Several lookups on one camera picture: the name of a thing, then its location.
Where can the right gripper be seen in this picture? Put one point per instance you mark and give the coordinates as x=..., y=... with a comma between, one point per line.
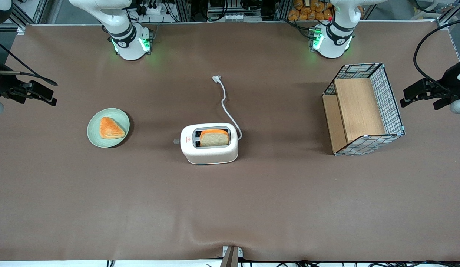
x=0, y=84

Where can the brown table cover mat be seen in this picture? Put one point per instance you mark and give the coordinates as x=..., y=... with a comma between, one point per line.
x=230, y=207

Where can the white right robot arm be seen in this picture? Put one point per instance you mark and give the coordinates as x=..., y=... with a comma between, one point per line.
x=128, y=44

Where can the bread slice with orange crust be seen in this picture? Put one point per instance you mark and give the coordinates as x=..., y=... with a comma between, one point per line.
x=214, y=138

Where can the white two-slot toaster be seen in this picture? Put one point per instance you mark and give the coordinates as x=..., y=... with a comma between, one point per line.
x=211, y=154

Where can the aluminium frame profile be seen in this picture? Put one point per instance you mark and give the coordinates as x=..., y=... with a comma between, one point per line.
x=450, y=13
x=26, y=13

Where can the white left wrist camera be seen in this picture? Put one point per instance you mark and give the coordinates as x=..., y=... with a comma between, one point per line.
x=459, y=106

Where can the white power strip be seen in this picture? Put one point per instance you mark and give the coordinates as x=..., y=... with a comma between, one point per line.
x=152, y=9

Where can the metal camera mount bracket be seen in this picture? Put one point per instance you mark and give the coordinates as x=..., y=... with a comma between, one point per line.
x=230, y=256

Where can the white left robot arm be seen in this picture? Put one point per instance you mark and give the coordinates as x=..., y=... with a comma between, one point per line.
x=331, y=46

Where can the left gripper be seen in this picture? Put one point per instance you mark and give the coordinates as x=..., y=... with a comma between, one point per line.
x=448, y=82

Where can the triangular orange pastry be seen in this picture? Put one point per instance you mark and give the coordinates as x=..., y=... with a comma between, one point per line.
x=110, y=128

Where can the pale green round plate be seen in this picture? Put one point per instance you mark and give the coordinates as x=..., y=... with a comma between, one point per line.
x=94, y=137

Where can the bag of golden bread rolls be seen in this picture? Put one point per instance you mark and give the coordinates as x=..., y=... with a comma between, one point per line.
x=307, y=10

